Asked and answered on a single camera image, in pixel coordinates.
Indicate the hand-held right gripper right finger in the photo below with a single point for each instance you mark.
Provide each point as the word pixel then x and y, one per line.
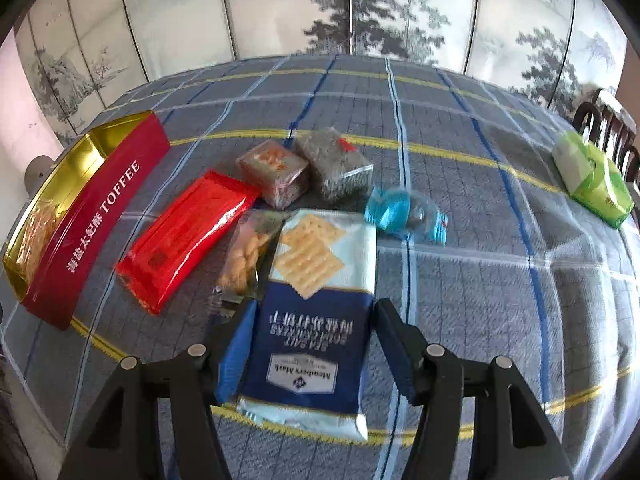
pixel 400 360

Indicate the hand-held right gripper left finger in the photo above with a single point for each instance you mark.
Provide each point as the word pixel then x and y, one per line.
pixel 235 355

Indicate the blue cracker packet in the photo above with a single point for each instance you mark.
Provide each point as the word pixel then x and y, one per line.
pixel 305 340

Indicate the teal clear snack packet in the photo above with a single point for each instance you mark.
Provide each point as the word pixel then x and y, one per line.
pixel 395 210

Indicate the red tin box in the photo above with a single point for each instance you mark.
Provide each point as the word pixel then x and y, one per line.
pixel 100 220

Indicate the red snack packet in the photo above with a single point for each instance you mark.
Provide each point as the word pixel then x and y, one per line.
pixel 185 240

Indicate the dark wooden chair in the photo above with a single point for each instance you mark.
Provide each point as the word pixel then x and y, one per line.
pixel 602 117

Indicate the ink landscape folding screen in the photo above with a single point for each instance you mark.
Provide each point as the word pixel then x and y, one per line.
pixel 300 5

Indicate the green tissue pack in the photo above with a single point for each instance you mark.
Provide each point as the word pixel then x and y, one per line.
pixel 595 180

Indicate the clear biscuit bag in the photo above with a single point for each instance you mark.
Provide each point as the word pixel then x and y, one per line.
pixel 247 255

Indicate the grey sesame cake packet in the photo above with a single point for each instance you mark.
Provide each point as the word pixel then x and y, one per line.
pixel 332 165

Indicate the brown sesame cake packet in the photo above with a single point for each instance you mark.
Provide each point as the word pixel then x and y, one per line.
pixel 272 170

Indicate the round grey disc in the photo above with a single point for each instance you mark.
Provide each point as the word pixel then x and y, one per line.
pixel 37 170

